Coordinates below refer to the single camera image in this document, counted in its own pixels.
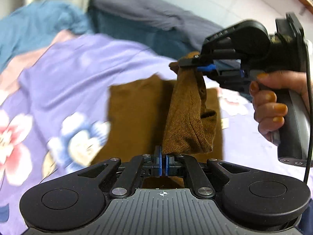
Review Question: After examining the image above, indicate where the brown knit sweater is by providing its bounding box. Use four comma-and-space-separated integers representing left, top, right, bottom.
90, 51, 225, 189

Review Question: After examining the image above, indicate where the dark grey blanket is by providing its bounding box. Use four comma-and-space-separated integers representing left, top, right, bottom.
92, 0, 222, 50

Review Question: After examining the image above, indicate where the person's right hand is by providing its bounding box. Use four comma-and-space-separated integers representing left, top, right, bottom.
249, 70, 310, 141

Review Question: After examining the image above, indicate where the lavender floral bed sheet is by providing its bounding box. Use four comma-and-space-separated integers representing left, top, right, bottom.
0, 29, 313, 235

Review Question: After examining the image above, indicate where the blue quilt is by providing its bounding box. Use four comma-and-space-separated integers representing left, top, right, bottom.
1, 0, 95, 71

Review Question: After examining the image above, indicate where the black cable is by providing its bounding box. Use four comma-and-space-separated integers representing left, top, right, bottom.
303, 39, 313, 184

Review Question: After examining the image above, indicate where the dark teal bed skirt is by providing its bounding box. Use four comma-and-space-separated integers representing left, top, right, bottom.
88, 6, 197, 60

